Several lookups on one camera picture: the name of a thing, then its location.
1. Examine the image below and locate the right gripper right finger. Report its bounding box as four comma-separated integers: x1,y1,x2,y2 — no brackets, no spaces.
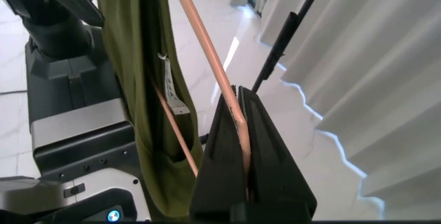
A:
238,85,318,222

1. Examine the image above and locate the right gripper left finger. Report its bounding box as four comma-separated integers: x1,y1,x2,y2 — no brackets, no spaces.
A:
189,85,249,222

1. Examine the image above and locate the pink clothes hanger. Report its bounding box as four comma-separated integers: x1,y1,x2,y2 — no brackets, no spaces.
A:
151,0,253,201

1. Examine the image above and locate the green printed shirt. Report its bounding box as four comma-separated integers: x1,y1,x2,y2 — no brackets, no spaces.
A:
93,0,204,220

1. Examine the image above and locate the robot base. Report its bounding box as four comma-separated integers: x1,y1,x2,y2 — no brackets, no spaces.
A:
0,0,152,223

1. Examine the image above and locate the black clothes rack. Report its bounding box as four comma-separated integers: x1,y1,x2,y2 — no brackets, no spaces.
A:
250,0,331,94

